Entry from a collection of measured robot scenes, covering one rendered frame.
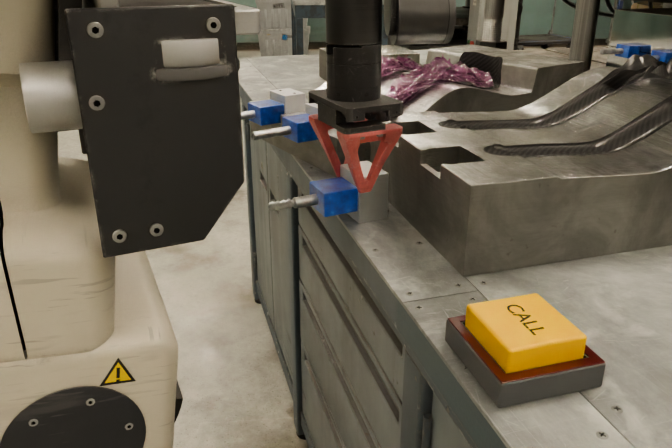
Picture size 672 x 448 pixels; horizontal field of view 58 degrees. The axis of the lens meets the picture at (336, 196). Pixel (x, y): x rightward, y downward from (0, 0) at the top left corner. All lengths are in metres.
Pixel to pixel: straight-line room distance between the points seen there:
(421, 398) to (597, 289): 0.22
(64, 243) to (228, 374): 1.34
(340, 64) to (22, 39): 0.30
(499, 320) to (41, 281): 0.32
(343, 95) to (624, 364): 0.35
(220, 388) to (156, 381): 1.21
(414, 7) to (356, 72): 0.08
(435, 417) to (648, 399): 0.27
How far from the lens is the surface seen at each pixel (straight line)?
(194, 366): 1.82
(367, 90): 0.62
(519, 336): 0.43
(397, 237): 0.64
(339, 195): 0.65
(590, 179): 0.60
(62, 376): 0.50
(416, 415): 0.70
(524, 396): 0.43
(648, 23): 1.55
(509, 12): 4.98
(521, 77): 1.05
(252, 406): 1.66
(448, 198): 0.58
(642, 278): 0.62
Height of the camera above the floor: 1.07
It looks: 21 degrees down
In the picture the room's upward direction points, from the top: straight up
